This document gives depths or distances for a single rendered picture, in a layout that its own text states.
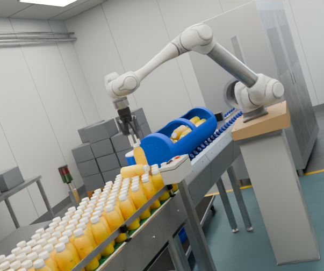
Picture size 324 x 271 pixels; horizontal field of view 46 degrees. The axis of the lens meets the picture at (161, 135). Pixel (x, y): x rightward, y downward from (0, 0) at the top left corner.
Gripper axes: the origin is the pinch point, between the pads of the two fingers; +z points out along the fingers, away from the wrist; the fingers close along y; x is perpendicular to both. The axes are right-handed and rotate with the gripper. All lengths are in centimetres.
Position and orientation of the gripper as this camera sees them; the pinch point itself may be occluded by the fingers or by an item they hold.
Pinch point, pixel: (134, 140)
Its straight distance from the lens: 230.8
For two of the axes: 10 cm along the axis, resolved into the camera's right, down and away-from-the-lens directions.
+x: -4.4, 2.8, -8.5
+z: 3.3, 9.3, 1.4
